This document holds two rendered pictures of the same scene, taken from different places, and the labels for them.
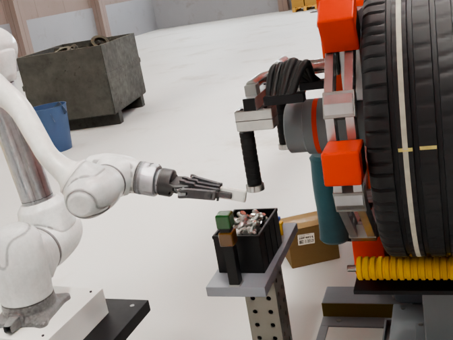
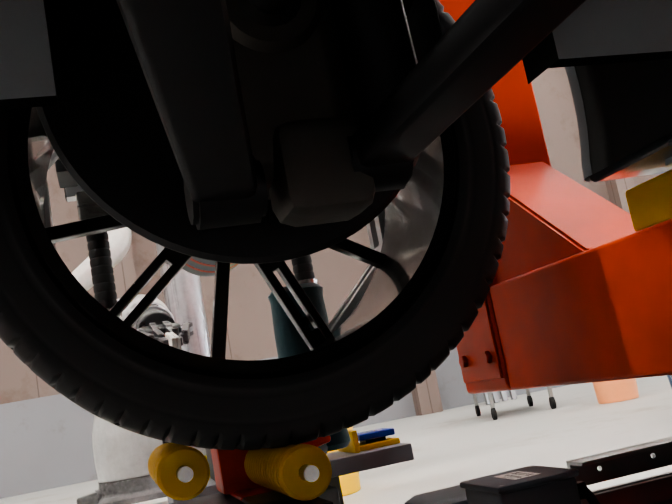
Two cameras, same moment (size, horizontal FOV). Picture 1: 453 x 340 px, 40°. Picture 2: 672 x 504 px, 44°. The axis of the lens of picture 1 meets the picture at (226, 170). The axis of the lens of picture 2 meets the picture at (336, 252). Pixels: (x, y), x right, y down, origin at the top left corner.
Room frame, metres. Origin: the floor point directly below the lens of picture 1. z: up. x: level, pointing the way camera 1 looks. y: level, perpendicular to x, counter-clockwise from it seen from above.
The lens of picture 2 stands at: (0.90, -1.37, 0.57)
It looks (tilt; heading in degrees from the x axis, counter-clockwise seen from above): 9 degrees up; 53
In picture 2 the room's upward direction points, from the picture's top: 11 degrees counter-clockwise
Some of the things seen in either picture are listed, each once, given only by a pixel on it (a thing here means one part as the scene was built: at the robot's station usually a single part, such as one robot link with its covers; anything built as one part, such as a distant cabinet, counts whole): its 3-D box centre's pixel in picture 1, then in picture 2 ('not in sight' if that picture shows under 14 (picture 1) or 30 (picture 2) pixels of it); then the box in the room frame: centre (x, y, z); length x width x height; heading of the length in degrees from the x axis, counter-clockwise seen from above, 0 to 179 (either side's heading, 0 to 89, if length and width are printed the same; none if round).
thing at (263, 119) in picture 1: (256, 117); (94, 210); (1.40, -0.09, 0.93); 0.09 x 0.05 x 0.05; 69
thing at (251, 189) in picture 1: (251, 158); (102, 273); (1.41, -0.06, 0.83); 0.04 x 0.04 x 0.16
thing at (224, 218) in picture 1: (224, 220); not in sight; (1.53, 0.03, 0.64); 0.04 x 0.04 x 0.04; 69
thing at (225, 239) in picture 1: (228, 237); not in sight; (1.53, 0.03, 0.59); 0.04 x 0.04 x 0.04; 69
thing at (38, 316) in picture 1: (26, 307); (123, 490); (1.67, 0.65, 0.42); 0.22 x 0.18 x 0.06; 166
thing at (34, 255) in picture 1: (20, 260); (129, 430); (1.70, 0.64, 0.56); 0.18 x 0.16 x 0.22; 164
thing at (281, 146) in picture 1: (282, 121); (299, 247); (1.73, -0.18, 0.83); 0.04 x 0.04 x 0.16
